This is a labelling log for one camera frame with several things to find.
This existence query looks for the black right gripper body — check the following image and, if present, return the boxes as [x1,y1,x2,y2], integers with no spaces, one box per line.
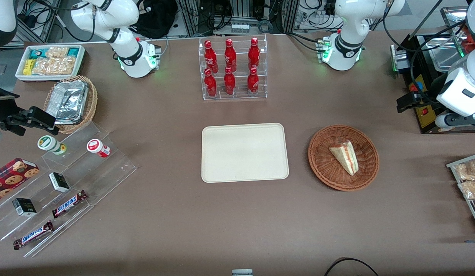
[0,84,20,133]

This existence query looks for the triangular sandwich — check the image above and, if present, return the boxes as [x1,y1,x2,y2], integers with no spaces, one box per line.
[329,140,360,176]

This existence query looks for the light wicker basket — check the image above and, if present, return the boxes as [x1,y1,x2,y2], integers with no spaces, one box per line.
[43,75,98,135]

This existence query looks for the metal tray of snack bags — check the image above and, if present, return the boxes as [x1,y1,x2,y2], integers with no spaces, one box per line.
[446,152,475,235]

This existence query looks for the brown round wicker basket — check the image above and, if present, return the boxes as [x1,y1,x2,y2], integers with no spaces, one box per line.
[308,125,379,192]

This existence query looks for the cream rectangular tray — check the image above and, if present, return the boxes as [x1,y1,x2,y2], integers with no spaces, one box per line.
[201,123,290,184]

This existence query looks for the black food warmer machine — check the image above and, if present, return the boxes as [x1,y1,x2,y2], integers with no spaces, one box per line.
[390,6,475,135]

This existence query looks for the green lidded yogurt cup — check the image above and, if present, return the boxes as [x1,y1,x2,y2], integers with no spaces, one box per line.
[37,135,68,156]

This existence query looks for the stacked foil containers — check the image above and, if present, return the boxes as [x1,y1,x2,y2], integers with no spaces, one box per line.
[46,80,89,125]

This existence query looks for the steel warmer pan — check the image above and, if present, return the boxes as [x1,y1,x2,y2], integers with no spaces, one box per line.
[429,43,461,73]

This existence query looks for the white rectangular snack bin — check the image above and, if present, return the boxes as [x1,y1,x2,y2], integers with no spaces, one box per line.
[15,44,86,82]

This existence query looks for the clear cracker bag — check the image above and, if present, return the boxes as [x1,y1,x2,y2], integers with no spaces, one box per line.
[45,46,69,59]
[31,56,76,76]

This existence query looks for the red lidded yogurt cup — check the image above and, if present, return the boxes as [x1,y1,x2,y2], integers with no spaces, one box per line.
[87,139,111,158]

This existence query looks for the small black box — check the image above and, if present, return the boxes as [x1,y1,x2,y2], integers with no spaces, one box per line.
[49,172,71,193]
[12,198,38,217]

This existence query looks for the red tartan cookie box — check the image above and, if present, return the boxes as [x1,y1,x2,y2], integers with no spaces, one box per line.
[0,158,40,204]

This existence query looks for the clear bag of pastries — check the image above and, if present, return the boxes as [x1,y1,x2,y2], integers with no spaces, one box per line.
[457,179,475,200]
[454,159,475,181]

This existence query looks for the clear acrylic step display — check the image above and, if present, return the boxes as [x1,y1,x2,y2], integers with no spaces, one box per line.
[0,122,138,258]

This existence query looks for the Snickers chocolate bar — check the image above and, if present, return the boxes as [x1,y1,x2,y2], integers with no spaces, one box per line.
[51,190,89,219]
[13,220,55,250]

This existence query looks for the black bag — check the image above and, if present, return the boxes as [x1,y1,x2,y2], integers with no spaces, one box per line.
[131,0,180,40]

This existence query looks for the red cola bottle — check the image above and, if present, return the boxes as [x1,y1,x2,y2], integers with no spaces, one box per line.
[204,68,218,97]
[204,40,219,74]
[224,66,236,96]
[247,67,260,95]
[248,37,261,70]
[224,38,238,72]

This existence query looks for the clear acrylic bottle rack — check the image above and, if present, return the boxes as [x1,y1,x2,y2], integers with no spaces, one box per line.
[198,34,268,101]

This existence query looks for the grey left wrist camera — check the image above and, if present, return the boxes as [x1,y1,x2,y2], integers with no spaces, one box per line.
[435,113,475,130]

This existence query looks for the black looped cable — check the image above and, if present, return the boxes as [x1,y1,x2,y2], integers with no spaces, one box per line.
[323,257,380,276]

